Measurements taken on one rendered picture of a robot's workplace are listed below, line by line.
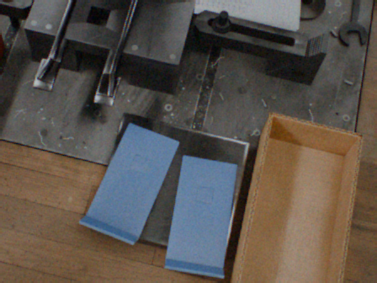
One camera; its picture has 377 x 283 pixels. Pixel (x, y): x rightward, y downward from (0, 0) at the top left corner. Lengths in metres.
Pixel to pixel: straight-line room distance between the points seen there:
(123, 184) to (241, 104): 0.20
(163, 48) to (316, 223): 0.30
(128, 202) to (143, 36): 0.21
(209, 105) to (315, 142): 0.15
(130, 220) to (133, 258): 0.05
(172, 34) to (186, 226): 0.24
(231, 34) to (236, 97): 0.09
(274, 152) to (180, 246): 0.18
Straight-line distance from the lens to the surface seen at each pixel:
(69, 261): 0.89
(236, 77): 0.99
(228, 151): 0.92
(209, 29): 0.94
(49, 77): 0.89
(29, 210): 0.91
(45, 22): 0.93
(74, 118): 0.96
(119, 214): 0.88
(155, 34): 0.92
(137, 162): 0.90
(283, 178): 0.94
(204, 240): 0.88
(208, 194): 0.89
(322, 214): 0.93
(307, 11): 1.06
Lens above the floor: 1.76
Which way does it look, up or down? 66 degrees down
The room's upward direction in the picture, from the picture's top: 12 degrees clockwise
